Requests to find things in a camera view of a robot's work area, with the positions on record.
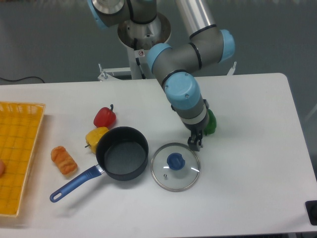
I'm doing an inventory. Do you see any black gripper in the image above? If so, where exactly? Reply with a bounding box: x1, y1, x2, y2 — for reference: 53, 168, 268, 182
182, 114, 210, 151

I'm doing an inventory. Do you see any green bell pepper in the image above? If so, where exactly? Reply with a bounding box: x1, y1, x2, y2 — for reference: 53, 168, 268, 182
204, 109, 217, 135

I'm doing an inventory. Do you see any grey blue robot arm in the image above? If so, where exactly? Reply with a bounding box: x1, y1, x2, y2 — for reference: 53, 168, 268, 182
88, 0, 235, 151

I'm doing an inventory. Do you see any glass lid blue knob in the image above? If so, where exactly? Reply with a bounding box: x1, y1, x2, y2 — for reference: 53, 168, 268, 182
151, 142, 201, 192

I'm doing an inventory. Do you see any red bell pepper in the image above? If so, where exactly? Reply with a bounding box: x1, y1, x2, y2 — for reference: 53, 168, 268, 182
93, 104, 116, 128

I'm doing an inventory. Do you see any yellow bell pepper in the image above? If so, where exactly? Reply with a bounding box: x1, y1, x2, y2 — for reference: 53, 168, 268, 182
85, 127, 109, 154

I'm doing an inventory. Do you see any orange bread roll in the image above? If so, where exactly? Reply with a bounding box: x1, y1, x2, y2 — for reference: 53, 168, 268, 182
51, 146, 78, 177

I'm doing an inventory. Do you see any black device at table corner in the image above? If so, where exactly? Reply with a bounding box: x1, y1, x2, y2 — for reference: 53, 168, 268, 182
305, 200, 317, 226

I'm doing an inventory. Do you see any yellow woven basket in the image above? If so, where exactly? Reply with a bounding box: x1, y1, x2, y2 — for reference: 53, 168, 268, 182
0, 101, 46, 217

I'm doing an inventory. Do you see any black saucepan blue handle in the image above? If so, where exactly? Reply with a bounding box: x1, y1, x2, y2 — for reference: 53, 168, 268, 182
50, 126, 149, 203

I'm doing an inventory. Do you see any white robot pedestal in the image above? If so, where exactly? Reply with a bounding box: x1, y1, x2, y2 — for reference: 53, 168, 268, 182
95, 1, 235, 83

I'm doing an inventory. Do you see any black floor cable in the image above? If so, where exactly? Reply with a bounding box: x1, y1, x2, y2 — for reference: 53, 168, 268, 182
0, 76, 46, 83

